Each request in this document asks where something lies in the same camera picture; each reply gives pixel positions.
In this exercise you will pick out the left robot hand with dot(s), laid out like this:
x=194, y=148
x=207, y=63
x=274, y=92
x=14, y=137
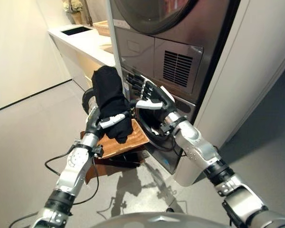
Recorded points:
x=92, y=123

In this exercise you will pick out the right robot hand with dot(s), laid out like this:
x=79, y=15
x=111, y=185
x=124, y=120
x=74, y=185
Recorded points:
x=161, y=99

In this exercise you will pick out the black garment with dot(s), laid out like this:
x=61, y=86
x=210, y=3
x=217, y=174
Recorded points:
x=109, y=99

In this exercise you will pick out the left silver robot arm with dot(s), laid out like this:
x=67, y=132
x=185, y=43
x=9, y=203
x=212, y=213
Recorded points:
x=69, y=180

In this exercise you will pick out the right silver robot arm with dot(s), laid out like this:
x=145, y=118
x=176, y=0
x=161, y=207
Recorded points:
x=216, y=166

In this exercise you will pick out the grey front-load washing machine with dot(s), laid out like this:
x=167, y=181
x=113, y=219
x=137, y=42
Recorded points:
x=180, y=109

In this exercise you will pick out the round glass washing machine door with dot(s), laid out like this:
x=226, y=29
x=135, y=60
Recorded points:
x=88, y=99

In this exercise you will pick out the blue energy label sticker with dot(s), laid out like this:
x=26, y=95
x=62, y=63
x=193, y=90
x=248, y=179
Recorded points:
x=126, y=91

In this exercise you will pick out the rectangular wicker basket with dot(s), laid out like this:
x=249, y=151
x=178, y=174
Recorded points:
x=123, y=145

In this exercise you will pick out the brown wooden stool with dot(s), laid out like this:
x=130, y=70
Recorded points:
x=92, y=173

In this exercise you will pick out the dark grey dryer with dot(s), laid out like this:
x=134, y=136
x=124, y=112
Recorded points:
x=180, y=47

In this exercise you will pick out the white counter cabinet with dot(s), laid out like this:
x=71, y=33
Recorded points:
x=85, y=47

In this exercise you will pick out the white vertical cabinet panel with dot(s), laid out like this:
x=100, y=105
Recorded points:
x=115, y=35

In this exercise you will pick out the white cabinet side panel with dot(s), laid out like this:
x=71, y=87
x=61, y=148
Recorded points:
x=240, y=83

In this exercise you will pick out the tan woven tray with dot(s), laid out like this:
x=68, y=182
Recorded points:
x=103, y=28

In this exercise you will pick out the black recessed sink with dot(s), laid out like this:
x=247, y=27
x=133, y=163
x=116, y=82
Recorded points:
x=74, y=31

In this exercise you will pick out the potted flower plant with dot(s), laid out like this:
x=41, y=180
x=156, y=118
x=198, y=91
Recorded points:
x=73, y=10

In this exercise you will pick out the grey robot torso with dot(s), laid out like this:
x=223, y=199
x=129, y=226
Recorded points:
x=161, y=221

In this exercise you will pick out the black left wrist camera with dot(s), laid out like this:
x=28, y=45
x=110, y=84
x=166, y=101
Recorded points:
x=98, y=150

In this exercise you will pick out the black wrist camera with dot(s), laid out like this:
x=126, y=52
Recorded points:
x=166, y=130
x=98, y=150

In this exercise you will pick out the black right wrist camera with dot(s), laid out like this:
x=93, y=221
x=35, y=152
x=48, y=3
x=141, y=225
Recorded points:
x=166, y=130

